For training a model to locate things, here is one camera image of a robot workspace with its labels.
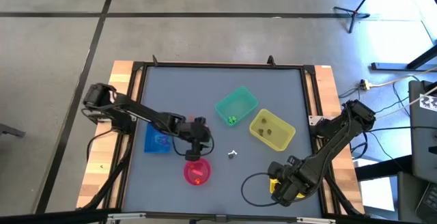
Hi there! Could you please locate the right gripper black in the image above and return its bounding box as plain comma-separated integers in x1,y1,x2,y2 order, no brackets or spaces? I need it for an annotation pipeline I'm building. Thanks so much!
268,161,305,207

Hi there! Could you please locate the blue plastic basket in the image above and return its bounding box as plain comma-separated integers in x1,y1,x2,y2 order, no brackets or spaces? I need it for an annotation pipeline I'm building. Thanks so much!
143,123,173,155

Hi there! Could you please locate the yellow perforated basket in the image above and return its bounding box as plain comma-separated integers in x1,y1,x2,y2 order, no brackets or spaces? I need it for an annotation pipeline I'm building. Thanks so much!
269,178,308,199

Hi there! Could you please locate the pink round plastic bowl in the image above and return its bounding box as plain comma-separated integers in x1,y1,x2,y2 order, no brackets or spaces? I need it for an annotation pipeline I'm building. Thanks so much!
183,158,212,186

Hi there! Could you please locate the yellow-green translucent bin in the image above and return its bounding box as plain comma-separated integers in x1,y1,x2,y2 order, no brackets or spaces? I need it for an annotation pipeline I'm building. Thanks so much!
248,108,297,152

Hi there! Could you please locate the grey-blue table mat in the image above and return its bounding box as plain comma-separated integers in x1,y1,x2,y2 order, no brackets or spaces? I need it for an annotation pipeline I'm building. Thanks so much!
123,66,324,218

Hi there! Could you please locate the teal plastic bin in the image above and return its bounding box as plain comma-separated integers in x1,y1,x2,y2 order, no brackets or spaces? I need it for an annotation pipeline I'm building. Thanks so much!
214,86,259,128

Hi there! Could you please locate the black desk leg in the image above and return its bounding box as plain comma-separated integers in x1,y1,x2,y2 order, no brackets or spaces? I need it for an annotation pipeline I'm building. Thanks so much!
354,155,412,180
371,44,437,72

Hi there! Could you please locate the dark grey box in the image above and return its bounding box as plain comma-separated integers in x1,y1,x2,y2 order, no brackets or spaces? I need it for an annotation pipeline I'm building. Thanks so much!
397,171,423,224

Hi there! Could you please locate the black equipment case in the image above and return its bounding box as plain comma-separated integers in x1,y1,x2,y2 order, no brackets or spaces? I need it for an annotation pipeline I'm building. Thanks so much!
408,79,437,184

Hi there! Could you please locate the black keyboard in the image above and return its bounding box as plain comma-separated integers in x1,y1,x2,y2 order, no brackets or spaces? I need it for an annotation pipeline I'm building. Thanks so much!
414,182,437,224

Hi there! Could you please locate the white marker paper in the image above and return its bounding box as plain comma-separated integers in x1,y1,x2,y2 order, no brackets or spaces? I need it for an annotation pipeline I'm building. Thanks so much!
419,93,437,112

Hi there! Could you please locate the black light stand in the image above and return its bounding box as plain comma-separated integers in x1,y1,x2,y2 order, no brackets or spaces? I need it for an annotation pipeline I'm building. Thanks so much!
333,0,382,34

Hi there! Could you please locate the grey chair foot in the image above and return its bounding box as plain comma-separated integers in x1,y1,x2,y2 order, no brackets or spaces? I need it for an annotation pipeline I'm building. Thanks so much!
0,123,27,139

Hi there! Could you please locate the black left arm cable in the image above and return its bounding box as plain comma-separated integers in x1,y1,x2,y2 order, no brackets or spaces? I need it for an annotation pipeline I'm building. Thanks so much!
171,133,215,158

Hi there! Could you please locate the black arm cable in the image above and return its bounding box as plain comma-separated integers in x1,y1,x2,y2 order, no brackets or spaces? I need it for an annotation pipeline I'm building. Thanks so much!
171,133,215,158
240,171,279,208

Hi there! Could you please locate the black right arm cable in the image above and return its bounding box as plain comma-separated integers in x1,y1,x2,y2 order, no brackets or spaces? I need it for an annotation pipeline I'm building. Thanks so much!
240,171,279,208

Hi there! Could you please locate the black camera rig bar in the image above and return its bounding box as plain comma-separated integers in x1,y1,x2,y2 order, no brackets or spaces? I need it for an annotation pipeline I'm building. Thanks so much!
0,209,437,224

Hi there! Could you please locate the black table frame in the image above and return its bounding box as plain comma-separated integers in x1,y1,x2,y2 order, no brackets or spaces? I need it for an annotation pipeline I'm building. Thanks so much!
76,55,366,223

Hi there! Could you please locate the black floor cable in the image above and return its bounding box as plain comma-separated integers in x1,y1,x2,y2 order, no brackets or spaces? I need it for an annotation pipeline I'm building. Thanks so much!
338,86,363,99

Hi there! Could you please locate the beige cable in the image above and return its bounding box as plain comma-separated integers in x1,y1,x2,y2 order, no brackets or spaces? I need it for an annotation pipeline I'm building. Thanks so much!
370,66,437,89

